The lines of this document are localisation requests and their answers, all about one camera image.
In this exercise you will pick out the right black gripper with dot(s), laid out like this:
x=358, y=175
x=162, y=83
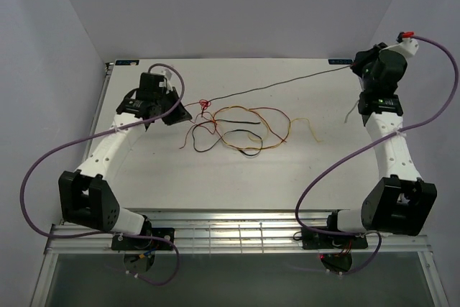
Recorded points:
x=359, y=57

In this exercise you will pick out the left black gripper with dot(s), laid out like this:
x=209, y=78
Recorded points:
x=180, y=115

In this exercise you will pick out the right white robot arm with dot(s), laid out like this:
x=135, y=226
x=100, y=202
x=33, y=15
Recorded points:
x=401, y=200

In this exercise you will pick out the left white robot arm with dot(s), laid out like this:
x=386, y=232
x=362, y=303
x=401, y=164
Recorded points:
x=86, y=197

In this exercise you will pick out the right blue logo sticker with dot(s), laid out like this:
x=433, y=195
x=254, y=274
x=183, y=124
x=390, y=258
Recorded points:
x=339, y=61

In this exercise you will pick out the blue logo sticker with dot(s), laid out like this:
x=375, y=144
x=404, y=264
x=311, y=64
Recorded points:
x=127, y=62
x=339, y=61

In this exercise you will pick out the left blue logo sticker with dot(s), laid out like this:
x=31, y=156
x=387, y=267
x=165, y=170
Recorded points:
x=127, y=62

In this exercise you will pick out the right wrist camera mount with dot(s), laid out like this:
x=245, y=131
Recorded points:
x=406, y=45

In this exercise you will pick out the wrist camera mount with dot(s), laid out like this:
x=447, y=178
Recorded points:
x=406, y=45
x=167, y=78

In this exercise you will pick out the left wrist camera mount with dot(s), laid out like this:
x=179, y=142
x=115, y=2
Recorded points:
x=167, y=78

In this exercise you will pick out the aluminium rail frame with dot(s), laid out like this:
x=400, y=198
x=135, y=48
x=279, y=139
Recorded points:
x=233, y=224

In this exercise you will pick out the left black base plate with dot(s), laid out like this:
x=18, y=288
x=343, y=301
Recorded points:
x=156, y=241

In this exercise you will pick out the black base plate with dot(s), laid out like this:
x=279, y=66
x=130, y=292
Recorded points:
x=314, y=240
x=156, y=241

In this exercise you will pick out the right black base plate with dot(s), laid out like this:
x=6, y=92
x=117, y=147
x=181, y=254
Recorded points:
x=314, y=240

